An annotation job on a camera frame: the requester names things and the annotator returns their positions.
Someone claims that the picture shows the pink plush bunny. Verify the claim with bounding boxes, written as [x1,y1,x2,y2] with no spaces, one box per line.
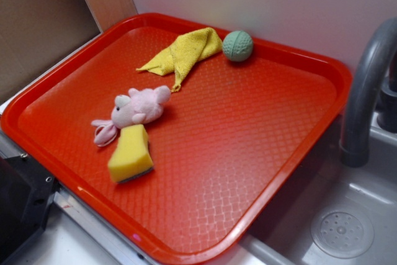
[91,86,171,147]

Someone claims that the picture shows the red plastic tray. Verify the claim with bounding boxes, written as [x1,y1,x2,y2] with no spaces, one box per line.
[1,14,352,264]

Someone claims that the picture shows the yellow cloth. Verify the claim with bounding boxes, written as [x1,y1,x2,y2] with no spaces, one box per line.
[136,27,223,92]

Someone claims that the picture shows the yellow sponge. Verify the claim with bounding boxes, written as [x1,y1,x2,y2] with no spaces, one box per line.
[107,124,154,183]

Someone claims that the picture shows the green textured ball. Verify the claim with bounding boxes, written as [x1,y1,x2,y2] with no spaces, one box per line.
[223,30,254,62]

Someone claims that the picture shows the grey toy sink basin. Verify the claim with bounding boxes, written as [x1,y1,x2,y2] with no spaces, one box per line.
[241,109,397,265]

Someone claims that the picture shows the grey sink faucet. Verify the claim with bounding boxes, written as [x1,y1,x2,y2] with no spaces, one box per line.
[339,17,396,168]

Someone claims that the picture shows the sink drain strainer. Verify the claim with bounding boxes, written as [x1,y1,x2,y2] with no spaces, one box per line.
[310,205,375,259]

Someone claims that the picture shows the cardboard panel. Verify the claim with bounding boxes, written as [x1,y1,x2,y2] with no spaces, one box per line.
[1,0,99,102]

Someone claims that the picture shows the black faucet knob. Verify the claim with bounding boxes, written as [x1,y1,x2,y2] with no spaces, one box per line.
[377,56,396,133]

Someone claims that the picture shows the black bracket block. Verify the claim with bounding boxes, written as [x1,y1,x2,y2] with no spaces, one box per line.
[1,156,58,264]

